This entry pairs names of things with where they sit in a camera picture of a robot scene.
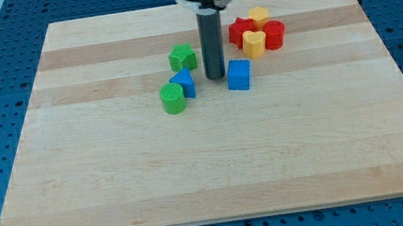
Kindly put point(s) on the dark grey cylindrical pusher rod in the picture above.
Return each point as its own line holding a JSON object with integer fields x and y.
{"x": 211, "y": 45}

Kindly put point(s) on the blue triangle block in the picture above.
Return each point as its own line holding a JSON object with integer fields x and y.
{"x": 184, "y": 79}

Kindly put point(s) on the green cylinder block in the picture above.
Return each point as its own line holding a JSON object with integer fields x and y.
{"x": 173, "y": 99}

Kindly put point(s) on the red cylinder block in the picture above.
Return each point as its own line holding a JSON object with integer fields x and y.
{"x": 274, "y": 33}

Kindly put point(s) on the red star block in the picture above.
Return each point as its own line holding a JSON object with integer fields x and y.
{"x": 237, "y": 29}

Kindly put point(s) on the yellow heart block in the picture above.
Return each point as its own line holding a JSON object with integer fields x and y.
{"x": 253, "y": 43}

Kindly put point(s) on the wooden board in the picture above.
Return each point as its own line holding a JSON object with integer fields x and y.
{"x": 321, "y": 125}

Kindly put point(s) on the green star block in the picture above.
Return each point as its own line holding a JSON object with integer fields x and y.
{"x": 182, "y": 56}

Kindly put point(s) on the blue cube block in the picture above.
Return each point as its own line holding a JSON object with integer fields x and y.
{"x": 239, "y": 75}

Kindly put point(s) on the yellow hexagon block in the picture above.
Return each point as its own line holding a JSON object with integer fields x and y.
{"x": 259, "y": 16}

